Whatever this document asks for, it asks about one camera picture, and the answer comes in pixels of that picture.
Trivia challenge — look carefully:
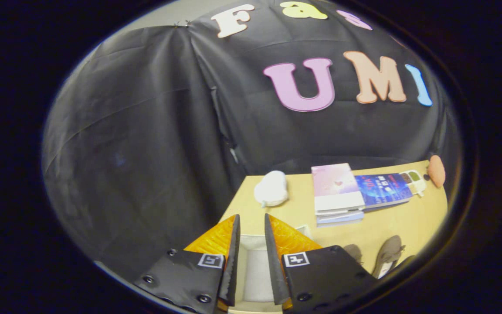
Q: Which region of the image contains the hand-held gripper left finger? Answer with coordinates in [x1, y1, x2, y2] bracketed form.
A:
[133, 214, 241, 314]

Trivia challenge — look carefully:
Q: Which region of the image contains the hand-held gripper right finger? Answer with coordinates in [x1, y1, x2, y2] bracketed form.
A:
[264, 213, 376, 313]

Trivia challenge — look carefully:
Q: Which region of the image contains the beige fabric storage box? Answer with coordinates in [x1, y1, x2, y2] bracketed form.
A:
[228, 225, 313, 314]

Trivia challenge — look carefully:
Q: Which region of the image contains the white plush toy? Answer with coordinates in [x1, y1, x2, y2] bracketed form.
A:
[254, 171, 289, 208]

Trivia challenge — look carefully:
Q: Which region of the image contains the pale blue book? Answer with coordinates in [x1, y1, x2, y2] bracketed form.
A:
[316, 210, 366, 228]

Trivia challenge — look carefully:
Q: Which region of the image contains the white book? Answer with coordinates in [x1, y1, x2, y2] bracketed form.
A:
[315, 205, 366, 217]

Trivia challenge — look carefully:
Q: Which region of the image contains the pink book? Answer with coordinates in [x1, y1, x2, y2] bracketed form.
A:
[311, 163, 366, 212]

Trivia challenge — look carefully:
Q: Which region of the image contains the dark blue book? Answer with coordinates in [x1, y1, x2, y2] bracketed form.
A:
[355, 173, 414, 211]

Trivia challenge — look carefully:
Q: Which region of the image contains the black backdrop cloth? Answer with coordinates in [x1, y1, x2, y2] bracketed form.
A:
[42, 0, 463, 280]

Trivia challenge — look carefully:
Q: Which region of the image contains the white compartment tray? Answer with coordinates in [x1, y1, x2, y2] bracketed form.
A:
[399, 170, 428, 196]

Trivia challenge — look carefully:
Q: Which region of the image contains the orange oval sponge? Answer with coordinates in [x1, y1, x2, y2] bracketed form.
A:
[427, 155, 446, 188]

